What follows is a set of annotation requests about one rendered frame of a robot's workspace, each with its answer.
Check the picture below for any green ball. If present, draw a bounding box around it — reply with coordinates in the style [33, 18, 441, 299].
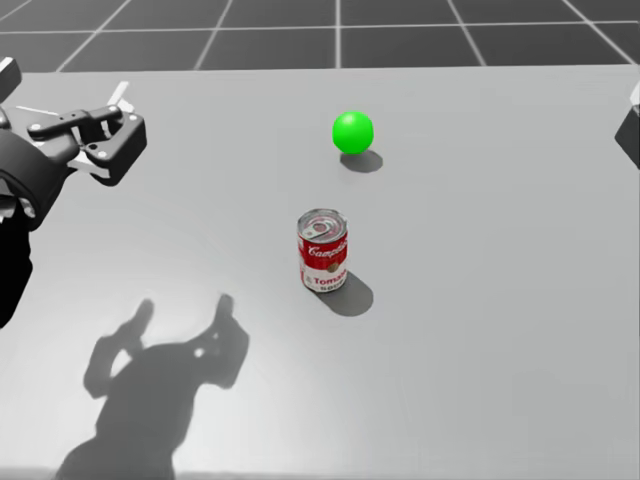
[331, 110, 375, 155]

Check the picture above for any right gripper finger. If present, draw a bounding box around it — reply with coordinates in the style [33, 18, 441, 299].
[613, 78, 640, 171]

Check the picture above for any red and white can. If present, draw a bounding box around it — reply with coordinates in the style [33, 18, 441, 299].
[297, 208, 350, 294]

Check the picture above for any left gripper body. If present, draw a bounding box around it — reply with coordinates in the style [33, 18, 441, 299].
[0, 105, 72, 233]

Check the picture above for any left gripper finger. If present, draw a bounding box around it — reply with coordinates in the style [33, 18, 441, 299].
[0, 56, 24, 102]
[25, 81, 149, 189]

